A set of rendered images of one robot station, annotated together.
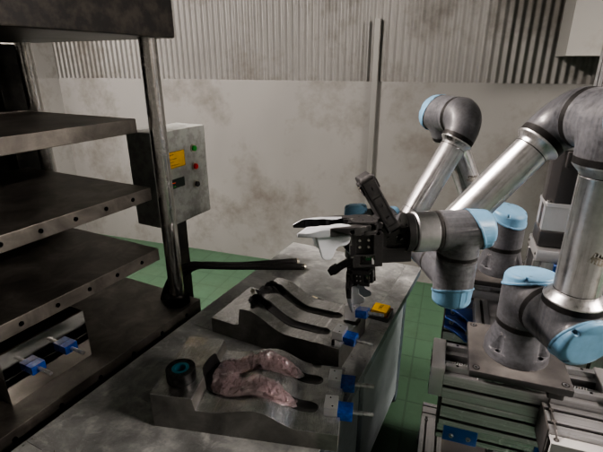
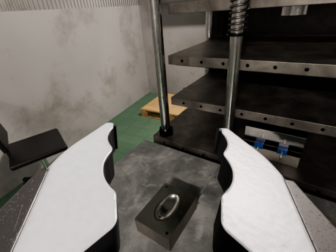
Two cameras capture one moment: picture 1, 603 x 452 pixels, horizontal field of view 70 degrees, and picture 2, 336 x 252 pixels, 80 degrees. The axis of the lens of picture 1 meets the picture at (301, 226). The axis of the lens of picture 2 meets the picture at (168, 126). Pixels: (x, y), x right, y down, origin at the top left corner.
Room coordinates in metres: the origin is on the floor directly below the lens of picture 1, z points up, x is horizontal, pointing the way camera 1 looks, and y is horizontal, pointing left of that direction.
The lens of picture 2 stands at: (0.73, -0.10, 1.52)
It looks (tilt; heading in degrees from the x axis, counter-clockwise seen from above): 30 degrees down; 99
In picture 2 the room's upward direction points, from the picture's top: 5 degrees counter-clockwise
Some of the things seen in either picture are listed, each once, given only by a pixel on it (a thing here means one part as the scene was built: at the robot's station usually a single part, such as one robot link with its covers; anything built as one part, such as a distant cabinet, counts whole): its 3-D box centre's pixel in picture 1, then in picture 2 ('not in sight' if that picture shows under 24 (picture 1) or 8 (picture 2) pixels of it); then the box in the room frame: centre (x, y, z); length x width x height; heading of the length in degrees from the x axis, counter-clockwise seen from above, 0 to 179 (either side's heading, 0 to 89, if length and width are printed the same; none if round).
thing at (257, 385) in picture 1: (256, 373); not in sight; (0.99, 0.13, 0.90); 0.26 x 0.18 x 0.08; 80
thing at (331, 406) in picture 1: (348, 412); not in sight; (0.89, -0.13, 0.85); 0.13 x 0.05 x 0.05; 80
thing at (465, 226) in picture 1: (460, 230); not in sight; (0.74, -0.30, 1.43); 0.11 x 0.08 x 0.09; 97
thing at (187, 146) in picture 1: (183, 281); not in sight; (1.85, 0.57, 0.73); 0.30 x 0.22 x 1.47; 153
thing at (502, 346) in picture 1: (518, 334); not in sight; (0.91, -0.54, 1.09); 0.15 x 0.15 x 0.10
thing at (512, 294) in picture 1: (528, 295); not in sight; (0.90, -0.54, 1.20); 0.13 x 0.12 x 0.14; 7
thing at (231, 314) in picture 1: (288, 315); not in sight; (1.34, 0.05, 0.87); 0.50 x 0.26 x 0.14; 63
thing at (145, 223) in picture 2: not in sight; (167, 213); (0.62, 0.39, 0.83); 0.20 x 0.15 x 0.07; 63
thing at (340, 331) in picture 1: (353, 339); not in sight; (1.17, -0.17, 0.89); 0.13 x 0.05 x 0.05; 63
